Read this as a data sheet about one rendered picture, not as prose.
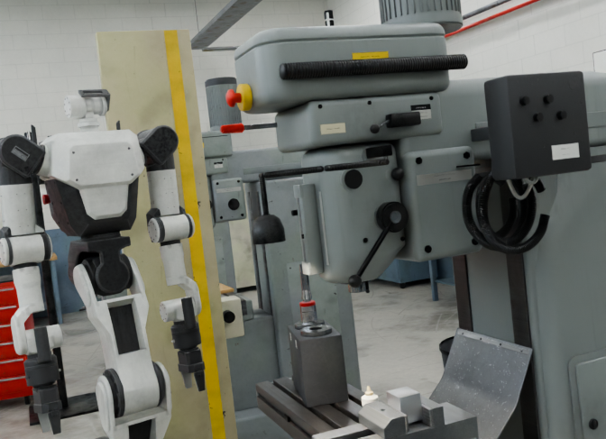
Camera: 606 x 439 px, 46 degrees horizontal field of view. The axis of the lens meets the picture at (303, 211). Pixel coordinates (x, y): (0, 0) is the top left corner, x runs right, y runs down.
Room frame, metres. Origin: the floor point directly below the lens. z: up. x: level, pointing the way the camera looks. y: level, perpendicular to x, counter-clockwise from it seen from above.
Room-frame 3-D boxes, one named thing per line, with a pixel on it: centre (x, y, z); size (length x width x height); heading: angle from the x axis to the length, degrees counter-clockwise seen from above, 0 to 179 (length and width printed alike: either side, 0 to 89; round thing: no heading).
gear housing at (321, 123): (1.71, -0.15, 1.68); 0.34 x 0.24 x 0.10; 111
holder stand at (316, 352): (2.04, 0.01, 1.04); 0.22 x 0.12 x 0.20; 10
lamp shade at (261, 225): (1.55, 0.08, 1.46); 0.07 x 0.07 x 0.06
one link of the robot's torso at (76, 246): (2.21, 0.66, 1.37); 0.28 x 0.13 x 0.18; 34
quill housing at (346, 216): (1.70, -0.12, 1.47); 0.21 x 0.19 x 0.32; 21
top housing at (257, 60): (1.70, -0.13, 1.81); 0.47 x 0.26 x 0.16; 111
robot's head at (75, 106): (2.13, 0.61, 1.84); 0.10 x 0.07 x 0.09; 124
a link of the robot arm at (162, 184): (2.27, 0.43, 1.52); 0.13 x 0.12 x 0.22; 125
